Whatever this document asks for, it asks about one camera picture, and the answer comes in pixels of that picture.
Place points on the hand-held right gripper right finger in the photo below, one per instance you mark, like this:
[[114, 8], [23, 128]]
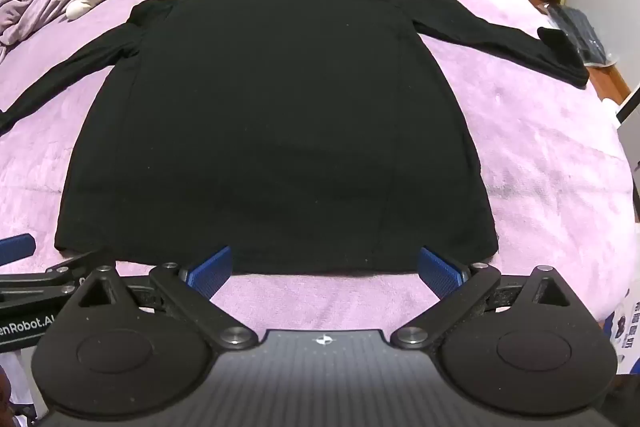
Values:
[[437, 273]]

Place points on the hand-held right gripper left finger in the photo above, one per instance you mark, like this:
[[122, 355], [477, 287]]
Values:
[[215, 273]]

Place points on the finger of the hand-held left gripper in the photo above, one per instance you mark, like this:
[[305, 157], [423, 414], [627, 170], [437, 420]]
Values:
[[40, 281], [15, 248]]

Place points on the black long-sleeved sweater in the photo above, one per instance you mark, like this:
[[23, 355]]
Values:
[[280, 132]]

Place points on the blue white printed bag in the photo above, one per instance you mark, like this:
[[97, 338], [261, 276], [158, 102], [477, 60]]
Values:
[[625, 332]]

